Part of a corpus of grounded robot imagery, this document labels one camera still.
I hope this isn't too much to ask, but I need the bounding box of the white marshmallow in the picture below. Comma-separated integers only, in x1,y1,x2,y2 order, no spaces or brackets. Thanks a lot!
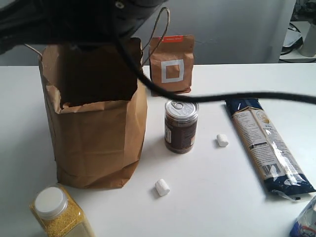
155,179,170,197
216,134,229,147

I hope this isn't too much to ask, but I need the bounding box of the blue plastic package corner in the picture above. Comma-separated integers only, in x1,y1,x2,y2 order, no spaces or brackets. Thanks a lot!
289,196,316,237

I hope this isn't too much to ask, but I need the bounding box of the brown kraft coffee pouch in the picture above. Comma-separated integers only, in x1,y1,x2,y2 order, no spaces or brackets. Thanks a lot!
149,35,195,94

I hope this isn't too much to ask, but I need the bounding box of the brown can with pull-tab lid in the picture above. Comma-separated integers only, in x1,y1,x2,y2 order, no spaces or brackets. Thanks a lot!
164,100,198,154

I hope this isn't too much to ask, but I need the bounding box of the white cylinder in background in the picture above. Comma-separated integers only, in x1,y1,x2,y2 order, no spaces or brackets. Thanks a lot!
300,19,316,57

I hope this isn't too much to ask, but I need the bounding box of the brown paper bag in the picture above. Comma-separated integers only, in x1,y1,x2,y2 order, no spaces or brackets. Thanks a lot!
39,43,147,189

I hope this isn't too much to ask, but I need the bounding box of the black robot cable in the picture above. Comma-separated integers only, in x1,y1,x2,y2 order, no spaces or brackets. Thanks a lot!
112,34,316,104

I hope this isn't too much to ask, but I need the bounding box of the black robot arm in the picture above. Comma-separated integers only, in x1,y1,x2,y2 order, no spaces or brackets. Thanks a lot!
0,0,165,54

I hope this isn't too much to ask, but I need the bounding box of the yellow grain jar white lid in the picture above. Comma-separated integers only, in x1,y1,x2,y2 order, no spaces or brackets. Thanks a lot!
30,185,95,237

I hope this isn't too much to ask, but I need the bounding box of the dark blue spaghetti package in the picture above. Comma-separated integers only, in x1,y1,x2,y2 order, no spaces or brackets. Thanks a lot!
225,99,316,199

